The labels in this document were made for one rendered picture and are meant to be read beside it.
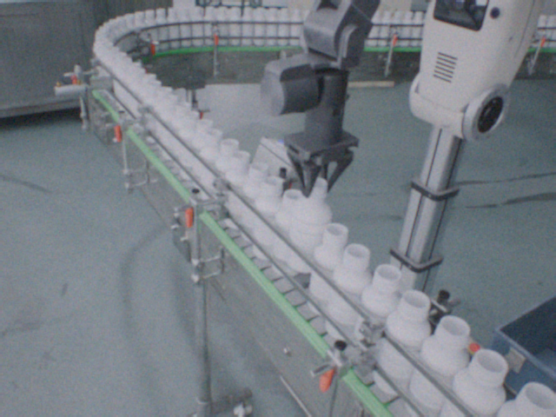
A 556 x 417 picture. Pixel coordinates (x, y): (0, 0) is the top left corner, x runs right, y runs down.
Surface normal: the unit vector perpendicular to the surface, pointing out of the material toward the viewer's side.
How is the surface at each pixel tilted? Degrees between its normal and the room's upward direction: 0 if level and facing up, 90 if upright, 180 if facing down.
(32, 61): 90
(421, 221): 90
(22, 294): 0
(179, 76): 89
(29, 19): 90
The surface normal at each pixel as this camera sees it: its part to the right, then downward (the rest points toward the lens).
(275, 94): -0.83, 0.25
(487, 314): 0.07, -0.85
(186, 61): 0.60, 0.46
